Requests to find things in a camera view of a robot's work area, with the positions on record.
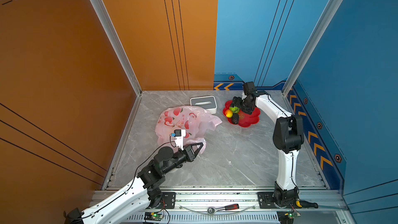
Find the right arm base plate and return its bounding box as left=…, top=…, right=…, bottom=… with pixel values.
left=257, top=191, right=299, bottom=209

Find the left green circuit board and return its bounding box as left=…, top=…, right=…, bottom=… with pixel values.
left=143, top=212, right=165, bottom=224

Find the pink printed plastic bag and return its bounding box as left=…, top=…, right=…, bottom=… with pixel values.
left=155, top=106, right=222, bottom=154

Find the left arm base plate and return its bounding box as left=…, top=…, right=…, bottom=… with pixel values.
left=155, top=192, right=176, bottom=209

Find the left aluminium corner post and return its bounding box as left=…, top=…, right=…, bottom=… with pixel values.
left=90, top=0, right=142, bottom=96

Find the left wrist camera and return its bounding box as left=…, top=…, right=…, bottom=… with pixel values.
left=170, top=129, right=186, bottom=150

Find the right green circuit board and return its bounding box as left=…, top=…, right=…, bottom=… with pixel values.
left=277, top=212, right=301, bottom=224

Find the green circuit board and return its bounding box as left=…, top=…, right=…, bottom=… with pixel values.
left=277, top=212, right=301, bottom=224
left=143, top=212, right=165, bottom=224

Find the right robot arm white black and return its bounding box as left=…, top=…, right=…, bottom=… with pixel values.
left=231, top=82, right=305, bottom=208

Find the yellow black screwdriver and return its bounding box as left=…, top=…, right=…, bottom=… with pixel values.
left=295, top=200, right=319, bottom=209

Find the red handled ratchet wrench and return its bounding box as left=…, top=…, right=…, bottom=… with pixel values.
left=207, top=204, right=239, bottom=215

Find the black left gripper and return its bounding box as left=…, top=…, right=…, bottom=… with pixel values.
left=162, top=142, right=203, bottom=177

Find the red flower-shaped plate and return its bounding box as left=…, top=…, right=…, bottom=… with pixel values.
left=222, top=100, right=261, bottom=128

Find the dark avocado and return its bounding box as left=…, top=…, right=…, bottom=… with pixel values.
left=231, top=113, right=239, bottom=124

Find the small yellow red apple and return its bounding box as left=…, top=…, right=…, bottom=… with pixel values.
left=224, top=109, right=233, bottom=118

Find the aluminium front rail frame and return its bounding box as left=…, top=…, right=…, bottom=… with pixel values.
left=81, top=186, right=356, bottom=224

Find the green lime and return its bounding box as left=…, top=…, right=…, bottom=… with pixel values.
left=229, top=106, right=240, bottom=114

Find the right aluminium corner post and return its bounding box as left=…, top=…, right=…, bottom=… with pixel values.
left=282, top=0, right=343, bottom=96

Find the aluminium corner post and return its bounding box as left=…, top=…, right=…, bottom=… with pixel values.
left=282, top=0, right=343, bottom=96
left=90, top=0, right=142, bottom=96

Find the white grey tissue box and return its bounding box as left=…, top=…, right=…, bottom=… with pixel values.
left=190, top=95, right=218, bottom=115

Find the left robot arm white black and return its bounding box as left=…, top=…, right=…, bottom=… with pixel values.
left=64, top=142, right=204, bottom=224

